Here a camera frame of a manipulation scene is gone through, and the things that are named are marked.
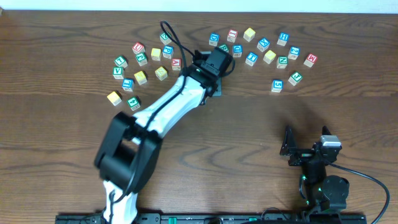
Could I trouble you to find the yellow O wooden block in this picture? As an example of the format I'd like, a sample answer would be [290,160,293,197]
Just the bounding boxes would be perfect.
[263,50,276,64]

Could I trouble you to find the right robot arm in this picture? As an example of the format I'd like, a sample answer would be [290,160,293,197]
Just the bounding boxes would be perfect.
[280,126,349,213]

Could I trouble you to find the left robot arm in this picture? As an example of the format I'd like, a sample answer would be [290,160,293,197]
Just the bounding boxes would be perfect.
[94,47,235,223]

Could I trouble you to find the green R wooden block right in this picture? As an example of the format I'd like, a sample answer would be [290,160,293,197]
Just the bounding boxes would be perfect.
[219,44,229,53]

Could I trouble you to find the red A wooden block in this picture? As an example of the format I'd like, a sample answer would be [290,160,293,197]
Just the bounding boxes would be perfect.
[172,58,182,71]

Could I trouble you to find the blue D wooden block lower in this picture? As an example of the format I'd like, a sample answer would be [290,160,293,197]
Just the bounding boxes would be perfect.
[232,45,243,58]

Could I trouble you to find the blue d wooden block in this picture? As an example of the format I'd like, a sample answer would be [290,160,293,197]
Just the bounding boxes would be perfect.
[232,45,243,58]
[208,33,220,47]

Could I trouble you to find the blue D wooden block upper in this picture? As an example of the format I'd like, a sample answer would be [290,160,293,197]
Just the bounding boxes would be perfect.
[208,33,220,47]

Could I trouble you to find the yellow block middle left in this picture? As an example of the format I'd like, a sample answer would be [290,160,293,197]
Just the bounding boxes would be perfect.
[155,67,168,81]

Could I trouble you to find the blue T wooden block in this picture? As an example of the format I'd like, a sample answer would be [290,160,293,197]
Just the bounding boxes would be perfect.
[245,52,258,67]

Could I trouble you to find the blue P wooden block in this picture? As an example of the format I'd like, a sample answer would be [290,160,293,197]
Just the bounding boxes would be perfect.
[162,45,174,59]

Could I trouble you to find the red I wooden block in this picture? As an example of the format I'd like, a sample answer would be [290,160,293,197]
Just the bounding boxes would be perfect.
[227,29,238,43]

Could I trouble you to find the blue 5 wooden block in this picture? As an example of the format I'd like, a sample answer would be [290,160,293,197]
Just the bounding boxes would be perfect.
[271,80,284,93]

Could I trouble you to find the yellow block upper left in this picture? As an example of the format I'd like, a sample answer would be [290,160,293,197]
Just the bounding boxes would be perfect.
[150,48,162,61]

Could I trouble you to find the green J wooden block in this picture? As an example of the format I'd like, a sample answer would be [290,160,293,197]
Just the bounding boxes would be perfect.
[288,72,303,86]

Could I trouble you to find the green block near top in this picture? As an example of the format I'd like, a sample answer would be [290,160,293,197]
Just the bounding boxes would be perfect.
[160,32,172,45]

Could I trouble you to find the yellow top wooden block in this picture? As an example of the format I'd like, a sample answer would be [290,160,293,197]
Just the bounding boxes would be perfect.
[243,27,256,42]

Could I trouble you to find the blue X wooden block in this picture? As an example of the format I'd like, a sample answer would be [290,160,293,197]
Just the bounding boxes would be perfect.
[257,37,270,52]

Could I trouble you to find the yellow block lower middle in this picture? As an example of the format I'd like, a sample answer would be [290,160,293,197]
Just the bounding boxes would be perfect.
[134,71,147,85]

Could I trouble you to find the green G wooden block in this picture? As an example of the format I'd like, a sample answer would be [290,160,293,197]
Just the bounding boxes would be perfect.
[136,52,148,67]

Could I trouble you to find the red M wooden block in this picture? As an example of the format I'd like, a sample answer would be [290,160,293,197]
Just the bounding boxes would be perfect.
[303,54,318,68]

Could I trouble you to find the green N wooden block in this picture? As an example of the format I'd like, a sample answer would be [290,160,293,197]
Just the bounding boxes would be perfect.
[277,56,289,69]

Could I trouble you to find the green 4 wooden block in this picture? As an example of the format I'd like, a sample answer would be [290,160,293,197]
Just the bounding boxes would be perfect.
[127,96,141,111]

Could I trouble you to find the red U wooden block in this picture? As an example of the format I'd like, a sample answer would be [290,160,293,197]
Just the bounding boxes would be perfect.
[132,42,146,55]

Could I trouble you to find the blue L block left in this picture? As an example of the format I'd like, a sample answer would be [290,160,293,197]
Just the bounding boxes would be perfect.
[122,78,134,92]

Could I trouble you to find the blue 2 wooden block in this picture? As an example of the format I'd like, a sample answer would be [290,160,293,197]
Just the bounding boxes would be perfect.
[288,46,300,60]

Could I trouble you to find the blue H wooden block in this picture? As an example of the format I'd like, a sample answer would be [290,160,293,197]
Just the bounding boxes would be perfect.
[277,32,290,46]

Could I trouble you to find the green L wooden block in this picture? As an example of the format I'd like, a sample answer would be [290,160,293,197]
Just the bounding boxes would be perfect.
[114,55,128,68]

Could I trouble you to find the green V wooden block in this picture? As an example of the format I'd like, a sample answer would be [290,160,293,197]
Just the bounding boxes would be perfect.
[113,67,124,80]

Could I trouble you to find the yellow block far left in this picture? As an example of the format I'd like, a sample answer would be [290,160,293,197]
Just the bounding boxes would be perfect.
[107,91,122,106]

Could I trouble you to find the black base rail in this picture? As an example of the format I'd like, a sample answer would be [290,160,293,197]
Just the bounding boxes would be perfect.
[55,212,368,224]

